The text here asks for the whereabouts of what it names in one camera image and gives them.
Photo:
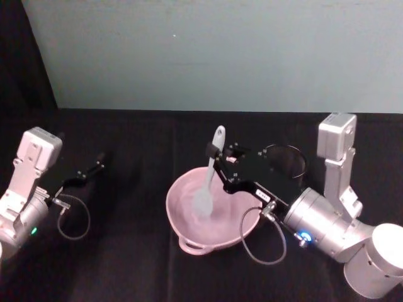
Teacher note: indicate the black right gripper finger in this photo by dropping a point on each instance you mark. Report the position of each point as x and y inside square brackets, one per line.
[236, 152]
[226, 174]

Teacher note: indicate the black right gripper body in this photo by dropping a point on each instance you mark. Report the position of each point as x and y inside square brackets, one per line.
[270, 176]

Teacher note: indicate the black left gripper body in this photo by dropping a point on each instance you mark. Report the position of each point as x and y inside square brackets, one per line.
[64, 176]

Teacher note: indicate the pale grey spoon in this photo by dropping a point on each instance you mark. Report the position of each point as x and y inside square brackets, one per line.
[204, 201]

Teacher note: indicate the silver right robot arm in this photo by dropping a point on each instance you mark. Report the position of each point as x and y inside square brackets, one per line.
[330, 220]

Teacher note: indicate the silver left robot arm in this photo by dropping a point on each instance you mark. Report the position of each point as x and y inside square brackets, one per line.
[30, 157]

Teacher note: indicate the black table cloth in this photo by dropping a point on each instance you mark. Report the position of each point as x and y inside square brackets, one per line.
[132, 251]

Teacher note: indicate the black curtain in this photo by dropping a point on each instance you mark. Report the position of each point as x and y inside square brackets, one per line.
[19, 53]

